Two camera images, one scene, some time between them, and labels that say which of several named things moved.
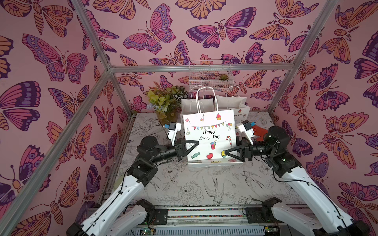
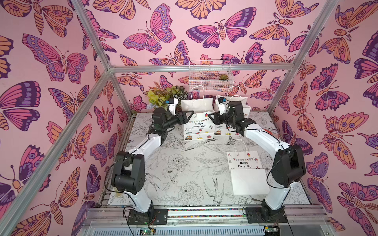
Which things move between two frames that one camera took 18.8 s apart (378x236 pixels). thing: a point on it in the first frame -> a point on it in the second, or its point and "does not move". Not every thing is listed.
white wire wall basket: x=207 y=81 does not move
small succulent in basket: x=223 y=76 does not move
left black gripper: x=180 y=152 -> x=183 y=121
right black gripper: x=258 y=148 -> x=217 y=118
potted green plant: x=167 y=103 does not move
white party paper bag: x=214 y=130 -> x=248 y=176
